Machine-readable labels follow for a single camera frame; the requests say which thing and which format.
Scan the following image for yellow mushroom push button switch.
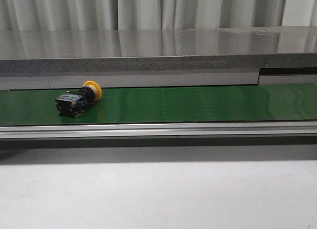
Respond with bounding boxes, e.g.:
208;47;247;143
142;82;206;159
55;81;102;118

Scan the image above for green conveyor belt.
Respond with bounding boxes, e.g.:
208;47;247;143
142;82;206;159
0;84;317;126

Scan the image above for grey stone counter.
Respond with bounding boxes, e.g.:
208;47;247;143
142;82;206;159
0;26;317;91

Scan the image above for white pleated curtain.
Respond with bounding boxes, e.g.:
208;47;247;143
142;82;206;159
0;0;317;31

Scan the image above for aluminium conveyor frame rail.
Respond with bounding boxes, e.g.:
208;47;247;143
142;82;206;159
0;121;317;140

